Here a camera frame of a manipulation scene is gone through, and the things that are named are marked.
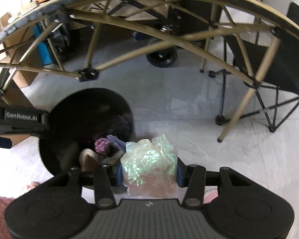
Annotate pink satin scrunchie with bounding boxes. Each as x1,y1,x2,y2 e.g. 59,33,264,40
94,137,112,155

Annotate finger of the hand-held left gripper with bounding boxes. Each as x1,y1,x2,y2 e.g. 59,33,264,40
0,136,13,150

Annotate iridescent plastic bag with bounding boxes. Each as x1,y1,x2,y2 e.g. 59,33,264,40
120,134,178,197

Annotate black round bin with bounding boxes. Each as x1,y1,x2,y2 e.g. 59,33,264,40
37,88,134,177

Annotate lavender fabric pouch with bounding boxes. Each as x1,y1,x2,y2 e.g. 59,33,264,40
107,134,127,155

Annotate pink cream sponge cake toy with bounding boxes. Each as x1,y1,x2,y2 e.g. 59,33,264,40
80,149,102,172

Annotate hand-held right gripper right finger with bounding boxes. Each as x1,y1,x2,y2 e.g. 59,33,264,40
176,163,247,207

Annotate blue panel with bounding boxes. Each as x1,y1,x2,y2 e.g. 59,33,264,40
32,21,54,66

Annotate olive folding slatted table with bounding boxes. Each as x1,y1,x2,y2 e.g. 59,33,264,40
0,0,299,143

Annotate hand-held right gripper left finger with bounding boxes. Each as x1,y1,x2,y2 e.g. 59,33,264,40
52,164,125,207

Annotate pink slipper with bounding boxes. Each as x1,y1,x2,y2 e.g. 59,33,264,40
204,189,218,203

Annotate dark bag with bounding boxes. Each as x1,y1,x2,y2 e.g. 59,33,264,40
48,24,70,64

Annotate plain cardboard box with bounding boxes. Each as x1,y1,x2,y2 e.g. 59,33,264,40
4,25,44,87

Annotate black folding camp chair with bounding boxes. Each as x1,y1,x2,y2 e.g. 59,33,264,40
209,2,299,133

